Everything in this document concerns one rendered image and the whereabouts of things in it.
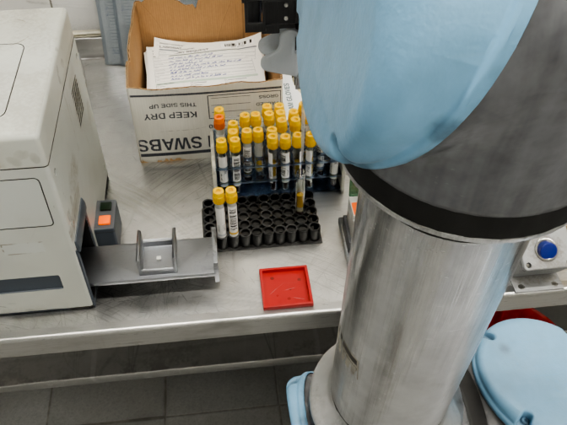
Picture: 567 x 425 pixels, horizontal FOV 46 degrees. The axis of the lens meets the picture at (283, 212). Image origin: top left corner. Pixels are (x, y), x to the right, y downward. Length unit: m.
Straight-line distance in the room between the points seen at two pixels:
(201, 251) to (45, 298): 0.21
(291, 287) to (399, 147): 0.73
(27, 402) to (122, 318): 1.05
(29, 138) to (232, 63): 0.58
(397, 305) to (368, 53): 0.17
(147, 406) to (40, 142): 1.21
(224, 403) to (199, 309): 0.94
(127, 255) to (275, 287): 0.21
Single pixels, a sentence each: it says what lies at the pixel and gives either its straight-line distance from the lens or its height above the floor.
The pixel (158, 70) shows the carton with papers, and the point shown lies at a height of 0.94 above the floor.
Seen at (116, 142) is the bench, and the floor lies 0.87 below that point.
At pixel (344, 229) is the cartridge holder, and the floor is 0.90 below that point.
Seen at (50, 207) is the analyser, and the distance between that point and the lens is 0.81.
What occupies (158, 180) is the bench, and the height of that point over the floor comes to 0.87.
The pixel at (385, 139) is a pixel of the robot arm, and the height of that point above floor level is 1.48.
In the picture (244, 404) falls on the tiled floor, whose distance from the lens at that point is 1.83.
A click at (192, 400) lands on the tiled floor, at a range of 1.85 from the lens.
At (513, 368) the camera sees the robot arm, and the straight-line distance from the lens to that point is 0.57.
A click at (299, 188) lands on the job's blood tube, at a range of 0.96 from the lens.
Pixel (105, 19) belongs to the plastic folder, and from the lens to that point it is 1.36.
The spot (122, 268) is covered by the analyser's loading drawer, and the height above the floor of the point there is 0.91.
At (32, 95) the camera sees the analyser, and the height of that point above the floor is 1.17.
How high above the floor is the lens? 1.61
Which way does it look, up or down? 45 degrees down
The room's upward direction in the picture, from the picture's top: straight up
